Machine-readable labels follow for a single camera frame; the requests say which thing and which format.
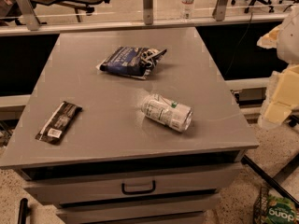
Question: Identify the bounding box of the clear plastic water bottle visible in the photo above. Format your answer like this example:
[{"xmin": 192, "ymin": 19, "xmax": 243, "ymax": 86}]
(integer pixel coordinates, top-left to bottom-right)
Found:
[{"xmin": 181, "ymin": 0, "xmax": 194, "ymax": 20}]

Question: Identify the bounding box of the white 7up soda can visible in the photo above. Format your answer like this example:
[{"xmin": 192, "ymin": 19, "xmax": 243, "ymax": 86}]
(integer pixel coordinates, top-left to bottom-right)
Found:
[{"xmin": 141, "ymin": 94, "xmax": 192, "ymax": 133}]

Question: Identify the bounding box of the black snack bar wrapper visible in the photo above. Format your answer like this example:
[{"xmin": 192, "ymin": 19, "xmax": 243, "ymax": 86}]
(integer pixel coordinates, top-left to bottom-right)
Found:
[{"xmin": 36, "ymin": 101, "xmax": 82, "ymax": 145}]

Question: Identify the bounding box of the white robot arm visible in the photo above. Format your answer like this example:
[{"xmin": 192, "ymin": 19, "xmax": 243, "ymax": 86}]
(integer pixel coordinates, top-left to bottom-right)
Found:
[{"xmin": 257, "ymin": 5, "xmax": 299, "ymax": 129}]

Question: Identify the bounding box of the black wire basket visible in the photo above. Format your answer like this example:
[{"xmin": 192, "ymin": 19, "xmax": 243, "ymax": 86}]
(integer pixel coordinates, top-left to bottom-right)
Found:
[{"xmin": 253, "ymin": 187, "xmax": 269, "ymax": 224}]

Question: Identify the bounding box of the blue chip bag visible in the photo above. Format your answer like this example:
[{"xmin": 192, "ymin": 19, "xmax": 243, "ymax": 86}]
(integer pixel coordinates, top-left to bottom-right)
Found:
[{"xmin": 96, "ymin": 47, "xmax": 167, "ymax": 80}]

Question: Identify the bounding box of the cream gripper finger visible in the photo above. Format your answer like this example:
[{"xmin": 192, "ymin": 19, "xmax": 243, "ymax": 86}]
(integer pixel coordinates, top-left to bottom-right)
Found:
[
  {"xmin": 257, "ymin": 25, "xmax": 281, "ymax": 49},
  {"xmin": 258, "ymin": 64, "xmax": 299, "ymax": 129}
]

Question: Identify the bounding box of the green dang snack bag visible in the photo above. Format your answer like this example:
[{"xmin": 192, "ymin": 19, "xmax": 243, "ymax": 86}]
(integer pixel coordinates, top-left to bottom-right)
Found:
[{"xmin": 264, "ymin": 195, "xmax": 297, "ymax": 224}]

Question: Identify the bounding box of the black cable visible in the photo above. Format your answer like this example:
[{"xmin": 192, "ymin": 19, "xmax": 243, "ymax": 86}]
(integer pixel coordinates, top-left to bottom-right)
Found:
[{"xmin": 224, "ymin": 12, "xmax": 254, "ymax": 77}]

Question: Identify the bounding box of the black drawer handle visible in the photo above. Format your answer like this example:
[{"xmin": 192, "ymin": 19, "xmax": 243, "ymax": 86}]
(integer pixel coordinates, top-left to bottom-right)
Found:
[{"xmin": 121, "ymin": 180, "xmax": 156, "ymax": 195}]

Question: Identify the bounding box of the metal railing frame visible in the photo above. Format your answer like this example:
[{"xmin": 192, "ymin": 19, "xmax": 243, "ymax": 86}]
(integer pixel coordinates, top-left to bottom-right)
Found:
[{"xmin": 0, "ymin": 0, "xmax": 290, "ymax": 36}]

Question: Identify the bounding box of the black floor bar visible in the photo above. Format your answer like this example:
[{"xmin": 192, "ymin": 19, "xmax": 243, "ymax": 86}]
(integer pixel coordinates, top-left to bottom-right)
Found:
[{"xmin": 17, "ymin": 198, "xmax": 28, "ymax": 224}]

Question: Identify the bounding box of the grey drawer cabinet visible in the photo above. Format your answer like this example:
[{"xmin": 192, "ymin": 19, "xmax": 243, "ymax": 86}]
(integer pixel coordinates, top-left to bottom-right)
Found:
[{"xmin": 0, "ymin": 28, "xmax": 258, "ymax": 224}]

